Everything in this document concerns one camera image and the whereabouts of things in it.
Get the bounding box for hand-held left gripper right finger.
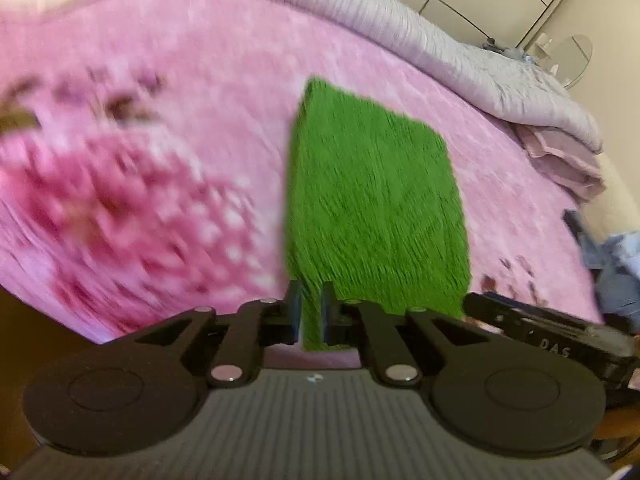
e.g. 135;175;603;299
320;280;493;388

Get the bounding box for green knit sweater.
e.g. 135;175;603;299
284;76;472;351

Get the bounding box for grey striped duvet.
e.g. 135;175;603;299
165;0;605;153

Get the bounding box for light blue shirt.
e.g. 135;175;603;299
602;230;640;281

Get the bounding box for purple pillow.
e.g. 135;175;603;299
515;124;607;203

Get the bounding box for black garment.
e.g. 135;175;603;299
562;208;598;261

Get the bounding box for oval mirror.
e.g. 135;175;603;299
537;34;593;88

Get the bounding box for cream quilted bolster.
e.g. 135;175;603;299
580;152;640;241

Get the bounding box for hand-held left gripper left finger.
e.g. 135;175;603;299
135;280;304;388

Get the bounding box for blue denim jeans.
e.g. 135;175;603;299
582;240;640;333

